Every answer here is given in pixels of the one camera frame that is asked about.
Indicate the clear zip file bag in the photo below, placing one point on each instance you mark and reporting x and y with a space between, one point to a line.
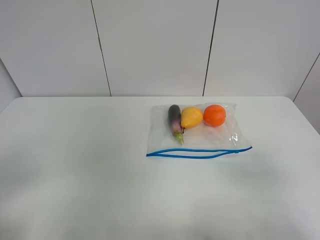
199 142

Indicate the purple eggplant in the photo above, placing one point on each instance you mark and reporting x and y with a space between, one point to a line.
174 121

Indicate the yellow pear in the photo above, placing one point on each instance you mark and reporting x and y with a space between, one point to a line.
191 117

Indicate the orange fruit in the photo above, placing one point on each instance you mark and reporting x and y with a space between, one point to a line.
214 115

